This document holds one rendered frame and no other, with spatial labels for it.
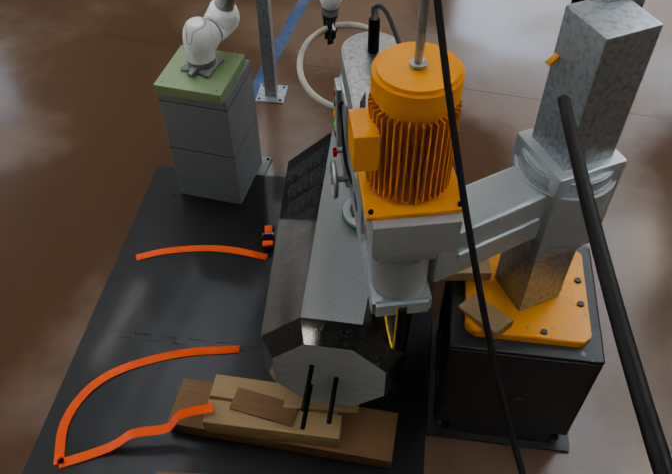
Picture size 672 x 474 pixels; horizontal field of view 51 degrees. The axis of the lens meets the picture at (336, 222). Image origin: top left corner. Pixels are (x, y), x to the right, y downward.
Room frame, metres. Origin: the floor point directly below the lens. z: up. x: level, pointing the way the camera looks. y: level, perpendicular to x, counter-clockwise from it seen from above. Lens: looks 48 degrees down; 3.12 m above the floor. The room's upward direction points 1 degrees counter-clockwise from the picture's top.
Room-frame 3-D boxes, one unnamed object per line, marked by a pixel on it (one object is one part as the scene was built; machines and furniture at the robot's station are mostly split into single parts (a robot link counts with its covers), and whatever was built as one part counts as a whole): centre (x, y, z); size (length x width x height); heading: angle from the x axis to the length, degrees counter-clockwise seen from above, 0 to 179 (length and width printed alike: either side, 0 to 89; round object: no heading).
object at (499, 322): (1.59, -0.59, 0.80); 0.20 x 0.10 x 0.05; 38
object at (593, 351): (1.74, -0.78, 0.37); 0.66 x 0.66 x 0.74; 82
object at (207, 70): (3.18, 0.72, 0.89); 0.22 x 0.18 x 0.06; 158
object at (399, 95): (1.43, -0.19, 1.90); 0.31 x 0.28 x 0.40; 96
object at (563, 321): (1.74, -0.78, 0.76); 0.49 x 0.49 x 0.05; 82
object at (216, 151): (3.20, 0.72, 0.40); 0.50 x 0.50 x 0.80; 75
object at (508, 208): (1.64, -0.61, 1.36); 0.74 x 0.34 x 0.25; 117
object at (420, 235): (1.74, -0.17, 1.61); 0.96 x 0.25 x 0.17; 6
